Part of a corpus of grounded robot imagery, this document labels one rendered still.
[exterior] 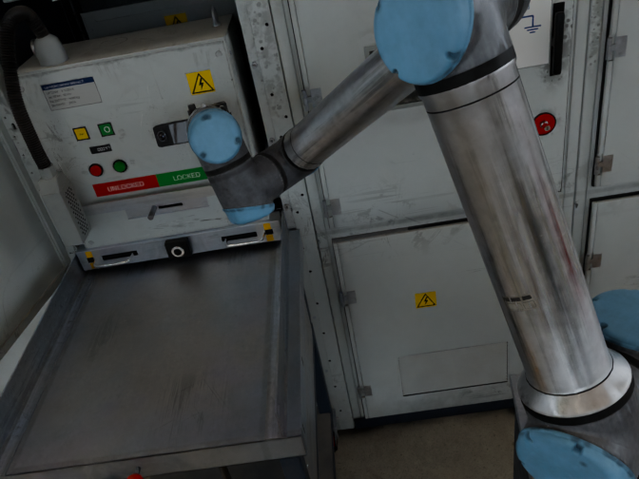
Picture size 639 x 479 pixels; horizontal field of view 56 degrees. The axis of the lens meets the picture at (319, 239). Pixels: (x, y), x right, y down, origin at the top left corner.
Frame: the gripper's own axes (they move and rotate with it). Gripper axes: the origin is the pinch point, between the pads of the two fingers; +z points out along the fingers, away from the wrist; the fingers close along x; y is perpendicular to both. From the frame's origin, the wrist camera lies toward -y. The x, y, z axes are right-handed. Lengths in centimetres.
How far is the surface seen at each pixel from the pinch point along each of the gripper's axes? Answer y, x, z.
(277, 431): -3, -52, -50
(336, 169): 30.4, -20.6, 2.3
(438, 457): 44, -124, 11
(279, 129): 19.2, -7.4, 4.1
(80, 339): -40, -40, -6
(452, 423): 54, -121, 21
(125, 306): -28.8, -38.5, 1.5
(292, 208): 18.2, -29.2, 10.1
